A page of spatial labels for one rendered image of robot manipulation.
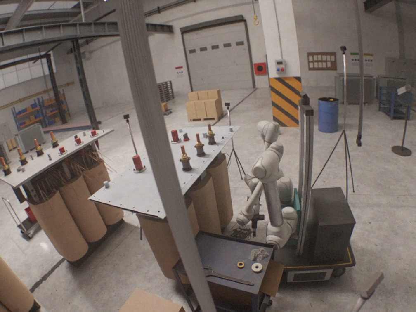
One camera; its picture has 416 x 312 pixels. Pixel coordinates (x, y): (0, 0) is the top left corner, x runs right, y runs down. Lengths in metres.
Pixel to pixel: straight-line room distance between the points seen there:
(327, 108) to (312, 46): 8.93
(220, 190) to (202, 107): 5.97
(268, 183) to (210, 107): 6.85
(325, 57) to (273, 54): 8.54
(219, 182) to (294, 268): 1.22
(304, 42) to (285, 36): 8.28
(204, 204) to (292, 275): 1.15
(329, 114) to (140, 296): 5.80
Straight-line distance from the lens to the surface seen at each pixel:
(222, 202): 2.66
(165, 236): 1.90
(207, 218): 2.29
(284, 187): 2.22
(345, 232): 2.12
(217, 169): 2.43
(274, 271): 1.69
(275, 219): 1.64
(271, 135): 1.97
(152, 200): 1.54
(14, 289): 3.01
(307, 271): 2.33
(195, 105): 8.36
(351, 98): 9.83
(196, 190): 2.07
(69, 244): 3.13
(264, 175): 1.38
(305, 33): 14.80
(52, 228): 3.00
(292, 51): 6.50
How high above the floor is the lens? 2.17
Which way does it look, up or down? 24 degrees down
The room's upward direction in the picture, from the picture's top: 10 degrees counter-clockwise
